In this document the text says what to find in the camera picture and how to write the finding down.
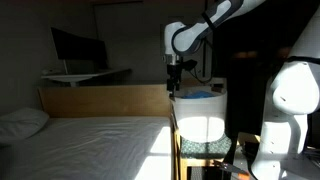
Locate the white pillow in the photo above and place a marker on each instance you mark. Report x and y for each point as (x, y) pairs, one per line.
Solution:
(20, 125)

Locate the wooden bed board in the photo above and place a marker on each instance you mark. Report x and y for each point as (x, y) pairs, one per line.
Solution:
(106, 100)

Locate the black orange tool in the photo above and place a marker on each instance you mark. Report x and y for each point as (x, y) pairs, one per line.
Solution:
(230, 167)

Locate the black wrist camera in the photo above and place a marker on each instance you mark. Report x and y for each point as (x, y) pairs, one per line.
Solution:
(189, 65)

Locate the black computer monitor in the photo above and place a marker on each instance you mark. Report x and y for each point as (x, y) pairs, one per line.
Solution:
(80, 46)

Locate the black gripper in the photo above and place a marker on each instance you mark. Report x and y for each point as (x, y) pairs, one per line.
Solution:
(174, 73)

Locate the white desk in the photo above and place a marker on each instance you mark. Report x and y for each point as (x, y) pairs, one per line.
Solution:
(83, 75)

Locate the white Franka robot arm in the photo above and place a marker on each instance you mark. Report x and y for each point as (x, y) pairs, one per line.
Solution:
(293, 90)

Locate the white bed mattress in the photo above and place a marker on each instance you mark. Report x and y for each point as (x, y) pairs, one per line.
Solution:
(83, 150)

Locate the blue cloth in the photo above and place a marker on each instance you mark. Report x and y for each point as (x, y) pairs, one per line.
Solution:
(199, 95)

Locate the white woven basket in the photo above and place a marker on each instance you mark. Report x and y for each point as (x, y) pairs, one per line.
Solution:
(200, 116)

